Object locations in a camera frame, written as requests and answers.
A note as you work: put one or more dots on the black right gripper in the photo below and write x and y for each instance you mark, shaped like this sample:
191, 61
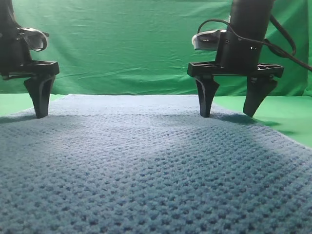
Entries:
234, 57

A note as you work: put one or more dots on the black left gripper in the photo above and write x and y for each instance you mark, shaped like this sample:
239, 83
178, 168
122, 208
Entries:
16, 62

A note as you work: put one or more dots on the blue waffle-weave towel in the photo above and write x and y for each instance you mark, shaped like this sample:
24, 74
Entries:
149, 165

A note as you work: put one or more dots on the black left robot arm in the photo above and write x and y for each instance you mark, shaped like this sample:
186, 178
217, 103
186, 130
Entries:
7, 19

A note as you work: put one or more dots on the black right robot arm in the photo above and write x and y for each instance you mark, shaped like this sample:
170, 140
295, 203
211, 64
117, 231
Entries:
249, 21

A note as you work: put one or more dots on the green backdrop cloth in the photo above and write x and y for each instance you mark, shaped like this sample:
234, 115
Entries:
144, 46

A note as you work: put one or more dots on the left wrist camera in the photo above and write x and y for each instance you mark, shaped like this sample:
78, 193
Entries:
35, 39

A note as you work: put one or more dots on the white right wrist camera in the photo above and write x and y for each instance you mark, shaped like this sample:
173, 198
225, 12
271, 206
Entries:
207, 40

